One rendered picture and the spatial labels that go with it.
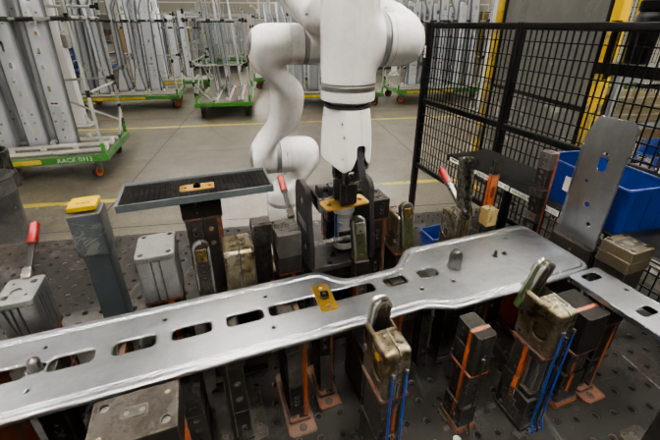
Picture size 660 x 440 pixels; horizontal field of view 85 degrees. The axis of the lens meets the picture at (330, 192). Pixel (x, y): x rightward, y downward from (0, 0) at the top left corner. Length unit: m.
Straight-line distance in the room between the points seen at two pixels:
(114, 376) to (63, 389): 0.07
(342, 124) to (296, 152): 0.65
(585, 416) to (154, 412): 0.95
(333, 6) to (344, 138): 0.18
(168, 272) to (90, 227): 0.25
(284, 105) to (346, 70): 0.53
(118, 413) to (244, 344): 0.21
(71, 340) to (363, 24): 0.76
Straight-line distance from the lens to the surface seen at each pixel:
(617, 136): 1.11
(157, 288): 0.89
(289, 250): 0.92
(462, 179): 1.05
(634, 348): 1.43
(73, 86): 7.24
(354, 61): 0.54
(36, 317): 0.96
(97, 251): 1.06
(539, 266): 0.84
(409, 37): 0.57
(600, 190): 1.15
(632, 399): 1.28
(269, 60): 0.97
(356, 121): 0.55
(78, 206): 1.02
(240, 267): 0.86
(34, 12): 4.98
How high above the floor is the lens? 1.54
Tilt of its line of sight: 25 degrees down
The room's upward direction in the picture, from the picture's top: straight up
